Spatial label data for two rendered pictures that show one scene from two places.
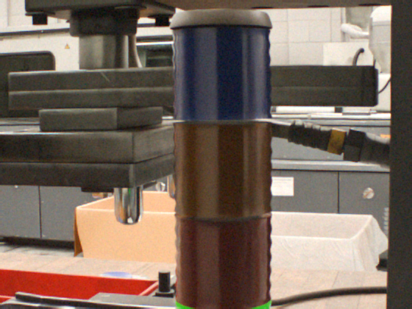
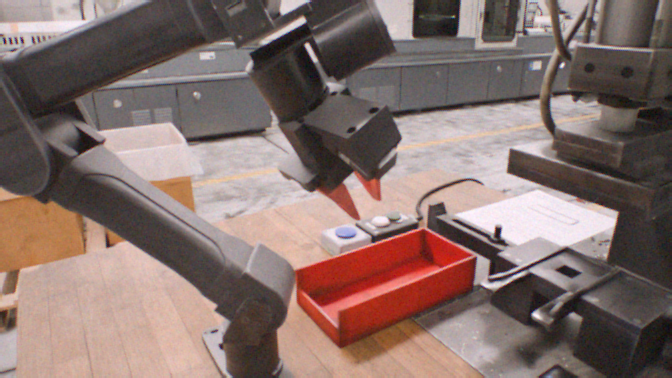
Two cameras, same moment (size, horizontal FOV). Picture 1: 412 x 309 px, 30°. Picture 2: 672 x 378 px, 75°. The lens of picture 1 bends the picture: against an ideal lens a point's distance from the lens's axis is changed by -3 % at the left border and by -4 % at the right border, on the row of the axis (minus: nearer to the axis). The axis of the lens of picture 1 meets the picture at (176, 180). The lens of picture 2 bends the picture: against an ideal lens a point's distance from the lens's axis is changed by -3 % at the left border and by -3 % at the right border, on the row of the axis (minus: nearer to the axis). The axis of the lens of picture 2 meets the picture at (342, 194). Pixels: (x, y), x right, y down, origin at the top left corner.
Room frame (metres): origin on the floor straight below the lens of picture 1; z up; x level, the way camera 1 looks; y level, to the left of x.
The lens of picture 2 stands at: (0.50, 0.64, 1.31)
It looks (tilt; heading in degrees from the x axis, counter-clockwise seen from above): 22 degrees down; 310
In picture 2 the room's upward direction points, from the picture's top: straight up
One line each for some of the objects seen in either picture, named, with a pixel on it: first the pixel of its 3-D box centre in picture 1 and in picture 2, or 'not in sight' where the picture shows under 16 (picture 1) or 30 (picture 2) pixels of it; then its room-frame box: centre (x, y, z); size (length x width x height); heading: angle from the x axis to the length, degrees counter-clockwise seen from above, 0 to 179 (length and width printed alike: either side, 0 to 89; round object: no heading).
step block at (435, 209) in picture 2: not in sight; (445, 231); (0.82, -0.02, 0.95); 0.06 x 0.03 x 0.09; 163
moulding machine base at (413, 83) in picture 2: not in sight; (486, 67); (3.45, -6.38, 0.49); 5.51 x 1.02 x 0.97; 70
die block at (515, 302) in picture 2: not in sight; (575, 304); (0.58, 0.05, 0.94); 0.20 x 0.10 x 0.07; 163
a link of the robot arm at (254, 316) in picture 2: not in sight; (255, 300); (0.84, 0.38, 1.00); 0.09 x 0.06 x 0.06; 128
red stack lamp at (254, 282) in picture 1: (223, 256); not in sight; (0.30, -0.02, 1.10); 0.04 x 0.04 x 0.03
